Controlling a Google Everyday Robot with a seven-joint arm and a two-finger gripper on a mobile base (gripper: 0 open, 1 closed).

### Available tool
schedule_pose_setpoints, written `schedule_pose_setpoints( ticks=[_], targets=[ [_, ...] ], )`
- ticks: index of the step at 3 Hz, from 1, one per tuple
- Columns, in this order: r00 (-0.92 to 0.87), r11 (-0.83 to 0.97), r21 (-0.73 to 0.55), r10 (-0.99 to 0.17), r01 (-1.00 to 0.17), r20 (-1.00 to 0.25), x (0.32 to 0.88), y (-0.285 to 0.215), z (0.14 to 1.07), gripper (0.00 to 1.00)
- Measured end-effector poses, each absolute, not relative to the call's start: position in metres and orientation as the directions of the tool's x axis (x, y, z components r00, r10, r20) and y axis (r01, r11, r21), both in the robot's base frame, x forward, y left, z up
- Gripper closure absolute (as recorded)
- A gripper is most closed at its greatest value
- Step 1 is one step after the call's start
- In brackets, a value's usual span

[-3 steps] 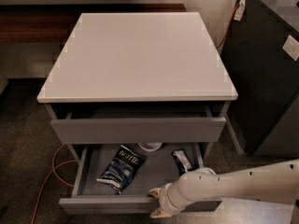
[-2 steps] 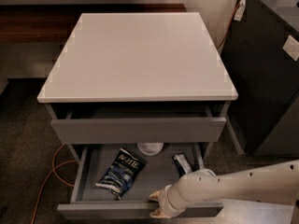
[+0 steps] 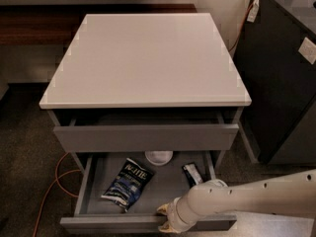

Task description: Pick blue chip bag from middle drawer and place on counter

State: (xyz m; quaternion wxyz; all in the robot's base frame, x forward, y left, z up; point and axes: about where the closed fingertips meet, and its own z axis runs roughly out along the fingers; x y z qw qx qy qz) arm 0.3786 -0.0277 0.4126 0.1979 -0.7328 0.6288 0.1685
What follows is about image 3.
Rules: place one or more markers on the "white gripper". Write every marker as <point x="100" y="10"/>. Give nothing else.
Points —
<point x="173" y="213"/>

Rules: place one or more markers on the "grey drawer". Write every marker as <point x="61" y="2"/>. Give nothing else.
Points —
<point x="94" y="215"/>
<point x="135" y="130"/>

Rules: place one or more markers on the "blue chip bag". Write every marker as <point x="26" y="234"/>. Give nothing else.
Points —
<point x="127" y="187"/>

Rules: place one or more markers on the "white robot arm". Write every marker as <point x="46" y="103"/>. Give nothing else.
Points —
<point x="285" y="195"/>

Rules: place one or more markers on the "grey top drawer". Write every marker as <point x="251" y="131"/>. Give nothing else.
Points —
<point x="135" y="130"/>

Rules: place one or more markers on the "grey drawer cabinet white top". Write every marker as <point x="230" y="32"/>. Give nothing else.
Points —
<point x="146" y="61"/>

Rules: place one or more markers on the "small black snack packet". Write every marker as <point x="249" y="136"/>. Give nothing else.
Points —
<point x="192" y="174"/>

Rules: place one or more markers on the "white round bowl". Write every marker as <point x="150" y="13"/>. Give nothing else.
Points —
<point x="159" y="158"/>

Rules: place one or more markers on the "black side cabinet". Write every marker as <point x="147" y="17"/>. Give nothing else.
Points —
<point x="281" y="121"/>

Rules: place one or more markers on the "dark wooden bench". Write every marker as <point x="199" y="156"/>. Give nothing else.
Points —
<point x="57" y="24"/>

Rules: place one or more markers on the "white wall outlet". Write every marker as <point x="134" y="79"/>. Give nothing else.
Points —
<point x="308" y="50"/>

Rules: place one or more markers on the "white cable tag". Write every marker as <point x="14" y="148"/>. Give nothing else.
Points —
<point x="253" y="11"/>

